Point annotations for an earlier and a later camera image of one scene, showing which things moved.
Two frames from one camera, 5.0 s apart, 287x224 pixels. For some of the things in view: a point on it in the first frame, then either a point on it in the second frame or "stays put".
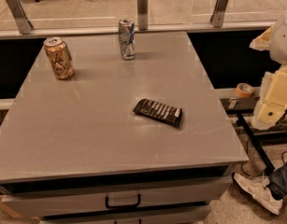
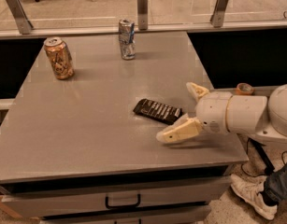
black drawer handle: x=109 y=206 stays put
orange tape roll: x=244 y=90 stays put
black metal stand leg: x=260 y=149 stays put
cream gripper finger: x=263 y=42 → x=195 y=91
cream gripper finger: x=276 y=97 → x=182 y=129
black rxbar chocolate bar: x=169 y=115 stays put
